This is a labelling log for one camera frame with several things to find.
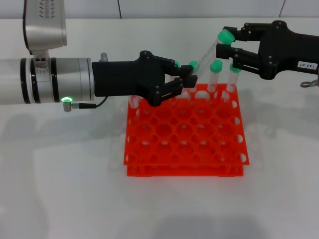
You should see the orange test tube rack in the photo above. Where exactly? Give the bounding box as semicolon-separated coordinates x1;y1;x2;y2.
123;83;250;178

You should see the left gripper cable with plugs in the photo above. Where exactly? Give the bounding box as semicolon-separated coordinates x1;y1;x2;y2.
61;51;110;113

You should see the gripper cable with plugs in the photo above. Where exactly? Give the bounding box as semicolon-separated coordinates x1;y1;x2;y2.
300;78;319;89
61;51;110;113

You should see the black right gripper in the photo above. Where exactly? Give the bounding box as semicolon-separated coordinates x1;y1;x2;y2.
215;20;319;80

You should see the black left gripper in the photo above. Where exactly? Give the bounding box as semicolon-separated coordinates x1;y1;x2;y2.
91;50;198;108

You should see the green capped clear test tube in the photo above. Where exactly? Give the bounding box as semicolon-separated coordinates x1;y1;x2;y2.
129;95;141;120
169;60;181;84
190;29;235;81
207;60;223;100
185;60;201;100
225;63;243;100

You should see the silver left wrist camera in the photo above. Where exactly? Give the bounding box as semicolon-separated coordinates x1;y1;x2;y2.
23;0;68;68

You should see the right gripper cable with plugs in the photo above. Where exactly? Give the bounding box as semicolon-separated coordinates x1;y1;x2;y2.
300;78;319;89

